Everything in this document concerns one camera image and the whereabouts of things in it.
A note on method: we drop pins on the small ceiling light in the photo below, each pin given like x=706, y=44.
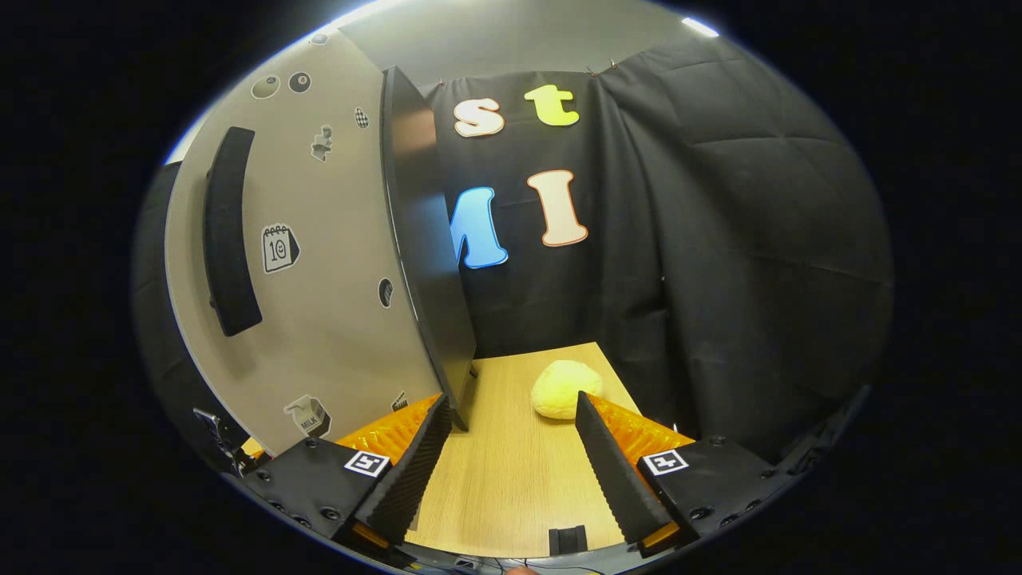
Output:
x=700, y=26

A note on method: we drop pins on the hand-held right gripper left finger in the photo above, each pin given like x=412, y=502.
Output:
x=419, y=471

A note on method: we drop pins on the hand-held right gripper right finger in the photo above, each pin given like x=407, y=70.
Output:
x=611, y=471

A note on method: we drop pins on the grey cabinet door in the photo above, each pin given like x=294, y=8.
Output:
x=335, y=303

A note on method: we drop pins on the black backdrop cloth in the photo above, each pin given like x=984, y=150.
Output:
x=758, y=255

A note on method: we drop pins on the yellow round sponge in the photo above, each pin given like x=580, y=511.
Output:
x=559, y=387

